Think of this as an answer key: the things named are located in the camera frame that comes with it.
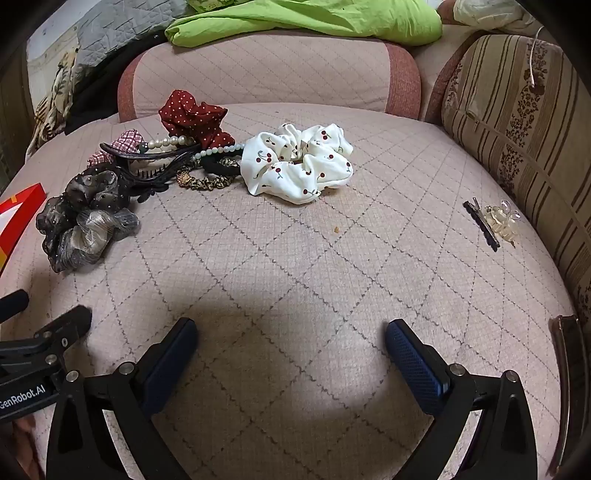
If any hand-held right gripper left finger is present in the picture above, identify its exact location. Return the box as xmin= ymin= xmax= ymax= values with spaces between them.
xmin=46 ymin=318 xmax=199 ymax=480

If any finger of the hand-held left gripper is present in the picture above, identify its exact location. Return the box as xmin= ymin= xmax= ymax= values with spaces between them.
xmin=0 ymin=291 xmax=29 ymax=320
xmin=0 ymin=305 xmax=92 ymax=370

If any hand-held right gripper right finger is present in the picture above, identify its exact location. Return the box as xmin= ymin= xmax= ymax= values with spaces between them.
xmin=386 ymin=318 xmax=539 ymax=480

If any red cardboard box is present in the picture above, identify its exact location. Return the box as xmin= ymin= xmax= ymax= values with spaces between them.
xmin=0 ymin=183 xmax=48 ymax=278

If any dark sheer dotted scrunchie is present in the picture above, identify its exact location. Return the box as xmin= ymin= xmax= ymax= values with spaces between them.
xmin=36 ymin=170 xmax=140 ymax=274

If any black hair claw clip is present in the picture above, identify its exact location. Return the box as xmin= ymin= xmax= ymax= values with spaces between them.
xmin=100 ymin=142 xmax=199 ymax=205

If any pale green bead bracelet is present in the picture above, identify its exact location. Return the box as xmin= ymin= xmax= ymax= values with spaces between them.
xmin=191 ymin=142 xmax=246 ymax=160

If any white cherry print scrunchie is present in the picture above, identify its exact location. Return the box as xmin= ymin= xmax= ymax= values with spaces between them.
xmin=240 ymin=123 xmax=354 ymax=205

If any white pearl bracelet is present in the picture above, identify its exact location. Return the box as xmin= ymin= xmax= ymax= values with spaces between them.
xmin=139 ymin=134 xmax=197 ymax=153

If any red polka dot scrunchie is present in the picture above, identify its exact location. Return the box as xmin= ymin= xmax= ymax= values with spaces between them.
xmin=158 ymin=90 xmax=236 ymax=147

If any pink quilted sofa seat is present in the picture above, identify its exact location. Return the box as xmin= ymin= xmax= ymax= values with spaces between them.
xmin=0 ymin=102 xmax=578 ymax=480

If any black hair pin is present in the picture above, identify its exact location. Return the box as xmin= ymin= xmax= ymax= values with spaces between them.
xmin=464 ymin=200 xmax=501 ymax=252

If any clear hair claw clip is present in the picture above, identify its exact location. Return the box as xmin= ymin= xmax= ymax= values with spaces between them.
xmin=482 ymin=200 xmax=522 ymax=245

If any red plaid scrunchie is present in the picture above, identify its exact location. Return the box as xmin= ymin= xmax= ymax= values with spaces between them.
xmin=88 ymin=129 xmax=144 ymax=169

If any black cloth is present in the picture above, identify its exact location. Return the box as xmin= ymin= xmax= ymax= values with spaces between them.
xmin=65 ymin=78 xmax=123 ymax=134

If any brown floral printed cloth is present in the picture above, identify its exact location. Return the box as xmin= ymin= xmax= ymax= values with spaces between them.
xmin=25 ymin=48 xmax=88 ymax=158

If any striped brown sofa cushion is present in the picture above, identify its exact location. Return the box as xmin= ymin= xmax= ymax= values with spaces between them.
xmin=441 ymin=34 xmax=591 ymax=315

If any grey quilted blanket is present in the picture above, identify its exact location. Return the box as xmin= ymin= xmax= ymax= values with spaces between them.
xmin=28 ymin=0 xmax=188 ymax=88

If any pink sofa back cushion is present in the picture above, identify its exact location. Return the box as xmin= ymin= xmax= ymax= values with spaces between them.
xmin=117 ymin=34 xmax=423 ymax=123

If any green white floral cloth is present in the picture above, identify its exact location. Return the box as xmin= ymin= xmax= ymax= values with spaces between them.
xmin=187 ymin=0 xmax=232 ymax=14

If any lime green cloth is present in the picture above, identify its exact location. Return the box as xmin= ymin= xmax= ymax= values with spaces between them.
xmin=165 ymin=0 xmax=443 ymax=48

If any gold leopard hair tie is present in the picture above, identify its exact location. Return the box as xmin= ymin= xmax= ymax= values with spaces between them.
xmin=177 ymin=159 xmax=238 ymax=192

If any black hair tie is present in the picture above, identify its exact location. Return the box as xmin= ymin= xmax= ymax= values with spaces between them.
xmin=201 ymin=157 xmax=243 ymax=178

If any white cable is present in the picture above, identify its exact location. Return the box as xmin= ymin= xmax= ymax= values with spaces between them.
xmin=529 ymin=25 xmax=546 ymax=90

